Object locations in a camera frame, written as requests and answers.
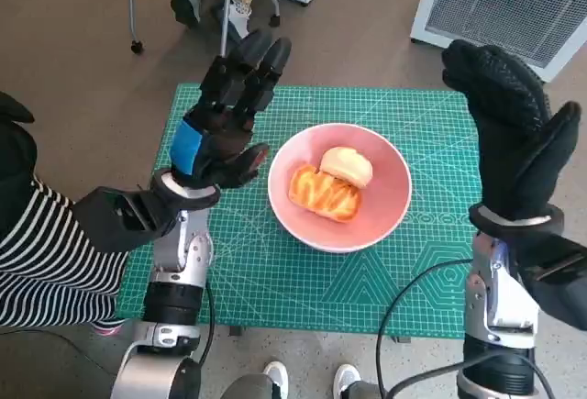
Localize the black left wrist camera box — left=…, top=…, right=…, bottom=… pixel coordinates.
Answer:
left=72, top=185, right=183, bottom=253

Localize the silver metal pole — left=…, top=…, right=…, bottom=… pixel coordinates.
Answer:
left=218, top=0, right=239, bottom=59

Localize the person with white shoes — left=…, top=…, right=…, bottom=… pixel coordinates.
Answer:
left=219, top=360, right=389, bottom=399

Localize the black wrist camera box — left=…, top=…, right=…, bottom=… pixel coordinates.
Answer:
left=72, top=185, right=183, bottom=253
left=515, top=233, right=587, bottom=329

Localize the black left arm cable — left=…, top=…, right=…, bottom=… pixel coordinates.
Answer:
left=194, top=279, right=217, bottom=368

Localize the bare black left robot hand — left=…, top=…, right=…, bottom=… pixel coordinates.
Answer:
left=169, top=28, right=294, bottom=189

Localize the large white mesh cabinet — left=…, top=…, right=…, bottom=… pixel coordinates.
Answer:
left=410, top=0, right=587, bottom=83

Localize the green cutting mat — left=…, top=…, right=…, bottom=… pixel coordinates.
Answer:
left=113, top=83, right=482, bottom=339

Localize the round cream bread bun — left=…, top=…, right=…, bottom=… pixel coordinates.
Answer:
left=319, top=145, right=373, bottom=189

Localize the rectangular orange twisted bread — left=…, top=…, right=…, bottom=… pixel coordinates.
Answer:
left=287, top=163, right=363, bottom=225

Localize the short black right arm cable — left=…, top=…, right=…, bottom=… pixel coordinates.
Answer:
left=387, top=352, right=551, bottom=399

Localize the long black right arm cable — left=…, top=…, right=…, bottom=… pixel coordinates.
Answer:
left=375, top=259, right=473, bottom=399

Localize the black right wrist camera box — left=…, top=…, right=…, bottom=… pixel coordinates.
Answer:
left=515, top=233, right=587, bottom=329

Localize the pink bowl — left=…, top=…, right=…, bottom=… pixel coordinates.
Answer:
left=267, top=122, right=413, bottom=254

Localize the person beside robot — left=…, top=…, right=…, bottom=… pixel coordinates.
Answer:
left=0, top=91, right=129, bottom=337

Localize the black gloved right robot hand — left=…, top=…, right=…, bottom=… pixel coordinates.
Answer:
left=440, top=39, right=582, bottom=224

